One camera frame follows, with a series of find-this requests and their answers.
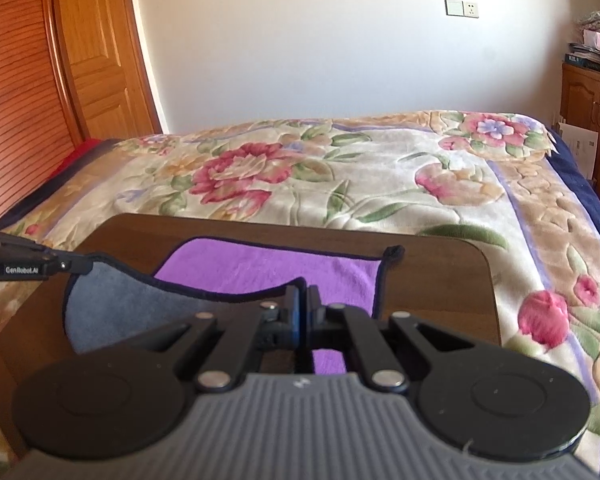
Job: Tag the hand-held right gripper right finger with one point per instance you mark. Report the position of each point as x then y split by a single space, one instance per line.
314 316

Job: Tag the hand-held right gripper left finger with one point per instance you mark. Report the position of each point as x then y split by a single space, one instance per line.
294 316

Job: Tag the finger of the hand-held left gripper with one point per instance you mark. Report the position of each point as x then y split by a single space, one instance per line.
73 263
10 240

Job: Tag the purple and grey towel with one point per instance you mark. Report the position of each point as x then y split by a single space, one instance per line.
260 270

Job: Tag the red cloth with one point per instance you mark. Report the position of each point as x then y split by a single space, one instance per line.
77 157

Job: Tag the slatted wooden wardrobe door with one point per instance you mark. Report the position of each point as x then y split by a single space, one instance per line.
17 95

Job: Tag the bed with floral blanket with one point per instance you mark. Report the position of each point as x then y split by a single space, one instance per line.
380 180

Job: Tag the wooden panel door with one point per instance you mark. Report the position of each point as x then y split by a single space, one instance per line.
97 45

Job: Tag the dark blue bed sheet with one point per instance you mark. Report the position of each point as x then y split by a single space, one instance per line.
587 195

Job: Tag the white paper sheet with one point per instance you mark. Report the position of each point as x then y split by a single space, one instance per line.
577 147

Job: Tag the wooden cabinet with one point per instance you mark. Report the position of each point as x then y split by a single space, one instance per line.
592 105

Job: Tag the stack of books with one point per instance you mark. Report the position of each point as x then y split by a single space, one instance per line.
585 57

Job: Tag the white wall switch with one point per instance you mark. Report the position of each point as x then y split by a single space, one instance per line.
453 8

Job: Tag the white wall socket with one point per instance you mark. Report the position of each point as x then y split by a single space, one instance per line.
471 9

